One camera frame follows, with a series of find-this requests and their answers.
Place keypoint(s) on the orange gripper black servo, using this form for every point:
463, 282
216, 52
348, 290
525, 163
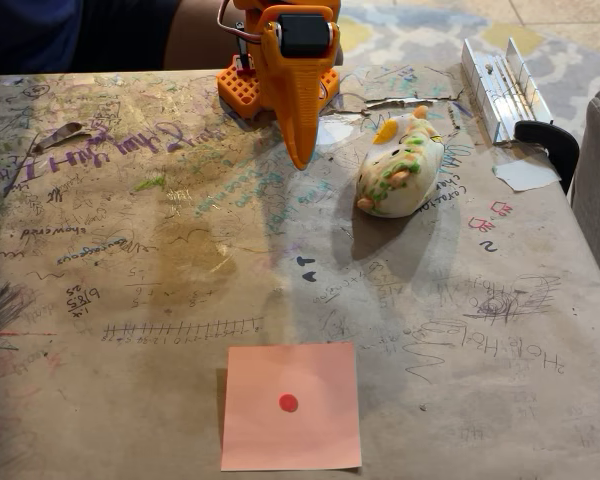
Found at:
296, 75

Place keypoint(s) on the white plush toy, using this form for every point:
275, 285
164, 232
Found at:
405, 175

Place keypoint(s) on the black clamp on robot base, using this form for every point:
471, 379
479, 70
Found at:
243, 50

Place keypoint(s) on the small red round object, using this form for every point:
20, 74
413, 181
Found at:
288, 403

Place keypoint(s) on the grey yellow patterned rug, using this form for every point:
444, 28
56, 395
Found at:
430, 35

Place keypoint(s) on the white paper scrap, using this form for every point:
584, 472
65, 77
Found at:
525, 175

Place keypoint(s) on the torn brown paper curl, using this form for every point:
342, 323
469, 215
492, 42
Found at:
60, 135

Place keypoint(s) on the black table clamp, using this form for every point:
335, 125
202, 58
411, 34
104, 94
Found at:
555, 137

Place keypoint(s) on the pink square paper sheet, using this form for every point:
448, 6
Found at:
260, 430

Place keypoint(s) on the scribbled brown paper table cover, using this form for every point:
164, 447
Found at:
130, 400

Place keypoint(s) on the aluminium hinged rail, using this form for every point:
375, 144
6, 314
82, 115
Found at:
495, 95

